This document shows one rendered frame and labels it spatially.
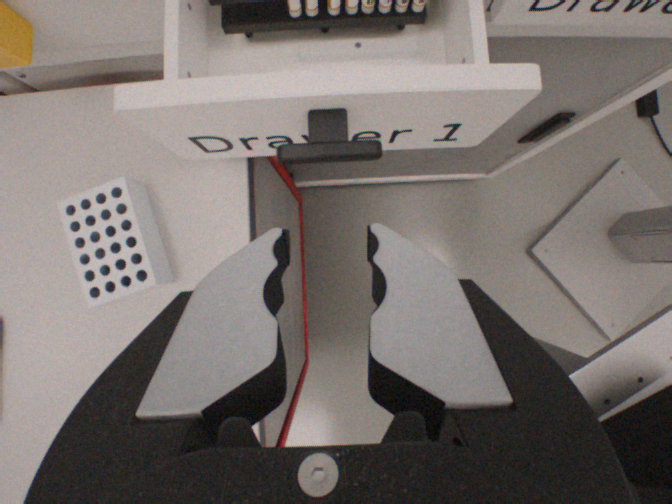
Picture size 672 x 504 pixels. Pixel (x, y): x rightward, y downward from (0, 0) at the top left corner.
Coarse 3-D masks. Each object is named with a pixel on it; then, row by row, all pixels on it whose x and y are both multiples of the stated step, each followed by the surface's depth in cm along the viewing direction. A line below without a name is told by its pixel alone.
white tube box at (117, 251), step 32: (96, 192) 33; (128, 192) 33; (64, 224) 33; (96, 224) 33; (128, 224) 34; (96, 256) 33; (128, 256) 33; (160, 256) 35; (96, 288) 34; (128, 288) 33
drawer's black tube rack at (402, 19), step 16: (320, 0) 25; (224, 16) 26; (240, 16) 26; (256, 16) 26; (272, 16) 26; (288, 16) 26; (304, 16) 26; (320, 16) 26; (336, 16) 26; (352, 16) 26; (368, 16) 26; (384, 16) 26; (400, 16) 26; (416, 16) 26; (224, 32) 26; (240, 32) 27
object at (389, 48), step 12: (300, 48) 28; (312, 48) 28; (324, 48) 28; (336, 48) 28; (348, 48) 28; (360, 48) 28; (372, 48) 28; (384, 48) 28; (396, 48) 28; (408, 48) 28; (300, 60) 29; (312, 60) 29; (324, 60) 29; (336, 60) 29; (348, 60) 29
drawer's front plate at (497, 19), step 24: (504, 0) 28; (528, 0) 28; (552, 0) 28; (624, 0) 27; (504, 24) 31; (528, 24) 31; (552, 24) 31; (576, 24) 31; (600, 24) 31; (624, 24) 31; (648, 24) 30
